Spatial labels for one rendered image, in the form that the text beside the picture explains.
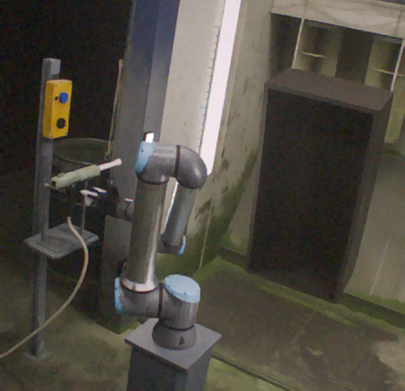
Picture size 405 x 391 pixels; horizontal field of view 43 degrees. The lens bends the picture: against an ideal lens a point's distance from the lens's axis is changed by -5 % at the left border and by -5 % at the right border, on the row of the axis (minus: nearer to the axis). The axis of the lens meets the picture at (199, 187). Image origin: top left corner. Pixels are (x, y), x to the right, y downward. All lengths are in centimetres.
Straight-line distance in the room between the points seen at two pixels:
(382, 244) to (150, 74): 220
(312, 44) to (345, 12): 35
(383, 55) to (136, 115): 181
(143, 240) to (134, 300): 27
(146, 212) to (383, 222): 250
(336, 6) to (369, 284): 198
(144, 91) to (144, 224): 99
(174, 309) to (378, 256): 221
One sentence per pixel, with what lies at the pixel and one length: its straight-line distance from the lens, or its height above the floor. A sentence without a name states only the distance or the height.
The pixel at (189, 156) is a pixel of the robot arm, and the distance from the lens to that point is 185.
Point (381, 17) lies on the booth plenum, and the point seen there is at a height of 209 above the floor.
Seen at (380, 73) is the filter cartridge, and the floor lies 172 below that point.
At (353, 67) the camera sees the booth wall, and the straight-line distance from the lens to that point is 425.
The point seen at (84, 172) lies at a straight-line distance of 254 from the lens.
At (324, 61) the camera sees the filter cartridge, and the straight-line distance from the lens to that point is 396.
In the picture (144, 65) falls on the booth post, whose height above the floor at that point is 162.
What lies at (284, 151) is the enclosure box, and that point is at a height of 119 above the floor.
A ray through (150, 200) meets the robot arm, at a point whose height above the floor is 129.
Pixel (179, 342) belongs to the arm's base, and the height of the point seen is 67.
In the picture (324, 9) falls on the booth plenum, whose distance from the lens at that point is 386.
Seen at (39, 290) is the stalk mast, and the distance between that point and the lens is 289.
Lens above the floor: 200
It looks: 20 degrees down
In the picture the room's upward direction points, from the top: 9 degrees clockwise
